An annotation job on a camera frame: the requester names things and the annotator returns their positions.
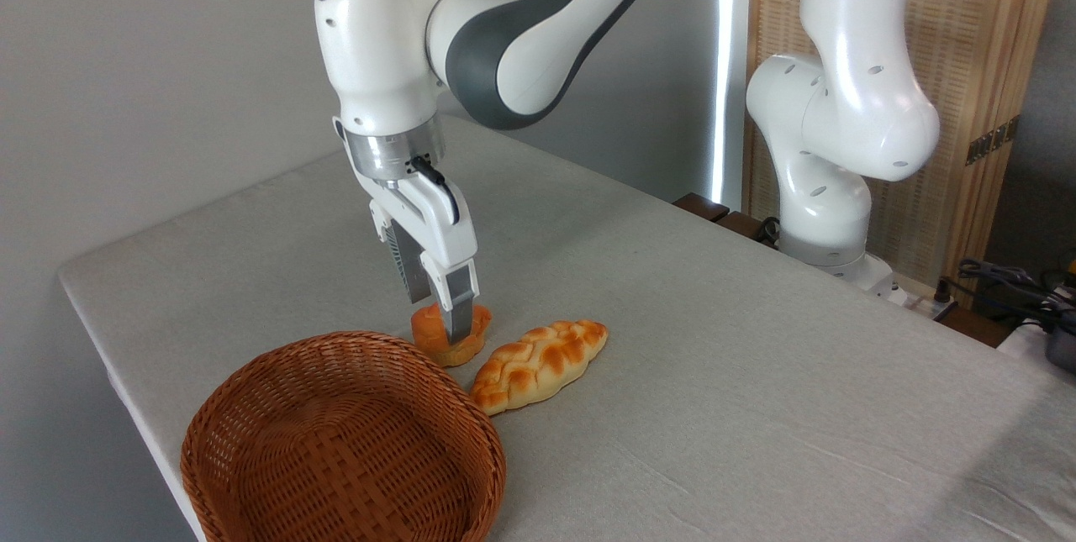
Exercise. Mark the braided golden bread loaf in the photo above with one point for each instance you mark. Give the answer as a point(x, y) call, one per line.
point(538, 361)

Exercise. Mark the white power strip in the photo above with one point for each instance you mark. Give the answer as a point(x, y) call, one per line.
point(920, 300)

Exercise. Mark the grey tablecloth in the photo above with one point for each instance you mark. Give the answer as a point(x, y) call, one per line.
point(714, 399)

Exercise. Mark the brown wicker basket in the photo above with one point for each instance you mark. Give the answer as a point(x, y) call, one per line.
point(336, 458)

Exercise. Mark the light wooden folding screen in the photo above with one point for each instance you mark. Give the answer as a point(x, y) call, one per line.
point(967, 38)

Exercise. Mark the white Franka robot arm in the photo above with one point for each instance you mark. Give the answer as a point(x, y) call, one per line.
point(841, 105)

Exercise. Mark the dark metal screen hinge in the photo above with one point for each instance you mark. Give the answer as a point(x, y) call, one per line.
point(992, 140)

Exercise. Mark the round orange bread bun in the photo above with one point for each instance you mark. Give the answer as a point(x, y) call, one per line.
point(429, 332)

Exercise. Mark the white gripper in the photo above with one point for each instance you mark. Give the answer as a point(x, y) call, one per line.
point(437, 231)

